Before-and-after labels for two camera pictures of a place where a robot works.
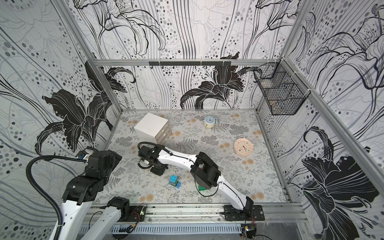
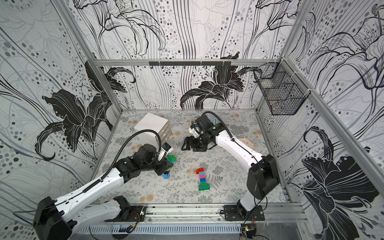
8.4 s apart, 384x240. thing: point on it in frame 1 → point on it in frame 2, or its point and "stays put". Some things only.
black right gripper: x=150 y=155 → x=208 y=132
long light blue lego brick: x=178 y=184 → x=166 y=176
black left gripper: x=115 y=158 → x=163 y=165
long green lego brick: x=202 y=188 stays put
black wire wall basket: x=282 y=91 stays put
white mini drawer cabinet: x=152 y=128 stays put
